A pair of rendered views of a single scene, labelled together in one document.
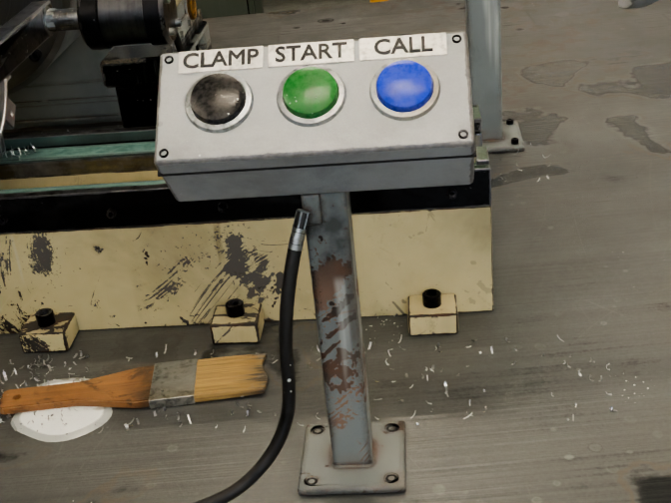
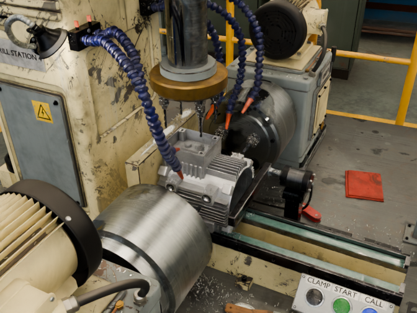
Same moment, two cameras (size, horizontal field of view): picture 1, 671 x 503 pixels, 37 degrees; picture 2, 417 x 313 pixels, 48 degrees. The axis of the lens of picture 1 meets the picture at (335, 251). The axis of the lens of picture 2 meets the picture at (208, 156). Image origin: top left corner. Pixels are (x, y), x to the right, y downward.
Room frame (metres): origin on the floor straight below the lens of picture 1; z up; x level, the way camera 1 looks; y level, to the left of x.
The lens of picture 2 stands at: (-0.08, 0.03, 1.76)
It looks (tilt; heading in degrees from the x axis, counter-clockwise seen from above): 34 degrees down; 21
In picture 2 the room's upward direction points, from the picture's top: 1 degrees counter-clockwise
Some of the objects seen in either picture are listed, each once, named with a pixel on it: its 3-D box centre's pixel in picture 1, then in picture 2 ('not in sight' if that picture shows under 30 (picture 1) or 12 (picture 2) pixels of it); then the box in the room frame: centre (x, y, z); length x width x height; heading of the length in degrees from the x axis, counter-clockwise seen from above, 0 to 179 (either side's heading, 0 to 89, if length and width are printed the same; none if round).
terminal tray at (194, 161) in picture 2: not in sight; (192, 153); (0.84, 0.42, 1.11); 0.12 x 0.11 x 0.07; 84
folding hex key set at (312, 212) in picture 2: not in sight; (309, 212); (1.07, 0.13, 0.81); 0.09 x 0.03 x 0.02; 57
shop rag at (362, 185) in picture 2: not in sight; (363, 184); (1.27, -0.01, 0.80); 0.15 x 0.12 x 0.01; 7
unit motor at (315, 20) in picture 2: not in sight; (296, 55); (1.46, 0.29, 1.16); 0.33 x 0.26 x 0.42; 174
